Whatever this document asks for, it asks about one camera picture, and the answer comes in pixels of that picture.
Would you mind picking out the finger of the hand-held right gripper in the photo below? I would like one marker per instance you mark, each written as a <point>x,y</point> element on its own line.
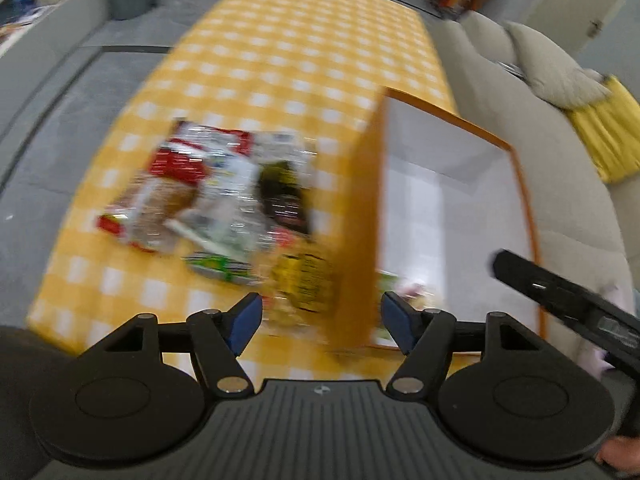
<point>540,285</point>

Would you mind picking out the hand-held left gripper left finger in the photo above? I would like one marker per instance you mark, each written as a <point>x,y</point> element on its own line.
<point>244,321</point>

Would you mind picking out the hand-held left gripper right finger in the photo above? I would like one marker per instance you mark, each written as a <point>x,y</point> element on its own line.
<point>399,321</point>

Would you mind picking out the orange box with white inside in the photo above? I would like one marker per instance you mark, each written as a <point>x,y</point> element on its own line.
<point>450,210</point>

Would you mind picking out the black and yellow snack packet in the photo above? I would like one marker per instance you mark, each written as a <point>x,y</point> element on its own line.
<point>285,200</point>

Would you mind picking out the person's right hand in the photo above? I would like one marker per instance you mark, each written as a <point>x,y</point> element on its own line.
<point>622,455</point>

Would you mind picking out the printed snack packet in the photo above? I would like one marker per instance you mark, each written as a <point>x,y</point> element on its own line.
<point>407,290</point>

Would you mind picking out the green snack packet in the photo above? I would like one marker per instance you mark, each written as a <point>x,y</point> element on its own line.
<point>220,266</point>

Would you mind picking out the beige sofa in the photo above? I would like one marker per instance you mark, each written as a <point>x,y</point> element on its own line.
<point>565,200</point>

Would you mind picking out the clear packet of white rounds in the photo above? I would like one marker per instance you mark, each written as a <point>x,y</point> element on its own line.
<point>225,205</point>

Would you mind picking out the red and white bread packet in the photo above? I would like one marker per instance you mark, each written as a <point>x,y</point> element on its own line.
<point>165,175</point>

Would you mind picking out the yellow blanket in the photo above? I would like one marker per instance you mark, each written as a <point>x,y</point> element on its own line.
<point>610,130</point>

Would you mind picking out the beige cushion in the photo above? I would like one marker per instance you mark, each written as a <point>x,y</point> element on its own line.
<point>550,65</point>

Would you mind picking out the yellow checked tablecloth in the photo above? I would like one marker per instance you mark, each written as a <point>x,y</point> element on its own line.
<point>280,50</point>

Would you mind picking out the white door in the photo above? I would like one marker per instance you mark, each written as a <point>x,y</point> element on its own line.
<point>565,5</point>

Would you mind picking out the grey low cabinet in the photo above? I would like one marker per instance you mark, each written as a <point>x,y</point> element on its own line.
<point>45,10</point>

